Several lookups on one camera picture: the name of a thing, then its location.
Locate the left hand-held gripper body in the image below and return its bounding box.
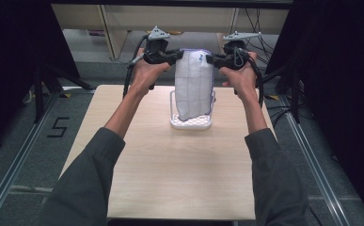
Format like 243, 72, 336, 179
143, 25, 171, 66

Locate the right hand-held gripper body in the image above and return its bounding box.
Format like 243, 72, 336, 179
222, 30, 262, 71

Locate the white and purple cloth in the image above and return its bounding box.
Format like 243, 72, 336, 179
174, 48, 216, 122

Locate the white plastic rack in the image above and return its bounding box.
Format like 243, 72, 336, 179
169, 89, 217, 131

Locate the person's right hand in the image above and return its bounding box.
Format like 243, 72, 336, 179
218, 51, 260, 102

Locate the person's left hand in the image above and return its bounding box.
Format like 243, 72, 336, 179
129, 48, 171, 99

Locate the beige cabinet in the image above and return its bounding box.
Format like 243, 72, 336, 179
51, 4, 291, 60

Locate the black metal stand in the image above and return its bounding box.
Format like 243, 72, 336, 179
262, 64, 305, 124
33, 60, 94, 124

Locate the dark curtain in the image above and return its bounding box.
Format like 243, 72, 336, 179
263, 0, 364, 225
0, 0, 81, 158

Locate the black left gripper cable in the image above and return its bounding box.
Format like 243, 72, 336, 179
122, 33, 150, 99

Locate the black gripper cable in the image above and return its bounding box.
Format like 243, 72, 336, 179
122, 33, 150, 99
234, 46, 264, 108

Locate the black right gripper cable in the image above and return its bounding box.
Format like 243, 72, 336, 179
234, 46, 264, 108

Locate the bundle of black cables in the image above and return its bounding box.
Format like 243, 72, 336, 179
244, 8, 286, 65

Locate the metal floor rail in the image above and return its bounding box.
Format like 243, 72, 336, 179
0, 90, 63, 226
277, 93, 355, 226

